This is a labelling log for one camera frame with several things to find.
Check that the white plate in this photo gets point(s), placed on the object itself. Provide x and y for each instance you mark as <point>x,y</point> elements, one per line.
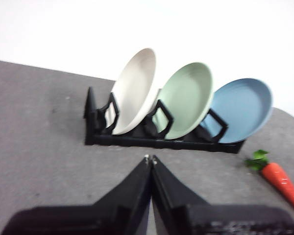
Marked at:
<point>132,93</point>

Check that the green plate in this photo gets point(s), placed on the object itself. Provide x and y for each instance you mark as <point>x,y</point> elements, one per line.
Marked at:
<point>183,102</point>

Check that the black plate rack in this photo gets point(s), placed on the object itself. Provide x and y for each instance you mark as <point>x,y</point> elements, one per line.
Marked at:
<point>137,142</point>

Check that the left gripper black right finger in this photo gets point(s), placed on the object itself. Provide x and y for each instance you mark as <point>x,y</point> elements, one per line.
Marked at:
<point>186,218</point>

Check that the orange carrot with green leaves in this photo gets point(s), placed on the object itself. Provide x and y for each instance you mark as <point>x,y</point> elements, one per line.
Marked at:
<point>279,178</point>

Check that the blue plate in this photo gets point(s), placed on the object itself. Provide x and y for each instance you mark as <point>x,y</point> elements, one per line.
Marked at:
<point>240,110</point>

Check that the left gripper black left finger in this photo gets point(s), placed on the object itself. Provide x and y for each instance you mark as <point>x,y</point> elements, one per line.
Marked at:
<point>117,215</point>

